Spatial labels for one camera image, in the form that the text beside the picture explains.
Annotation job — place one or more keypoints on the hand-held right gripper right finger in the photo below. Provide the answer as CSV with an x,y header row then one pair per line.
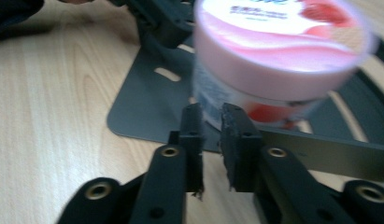
x,y
239,146

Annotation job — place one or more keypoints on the pink cream jar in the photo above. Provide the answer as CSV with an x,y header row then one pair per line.
x,y
273,62

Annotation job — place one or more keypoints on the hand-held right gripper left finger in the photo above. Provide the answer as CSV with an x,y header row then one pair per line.
x,y
192,149

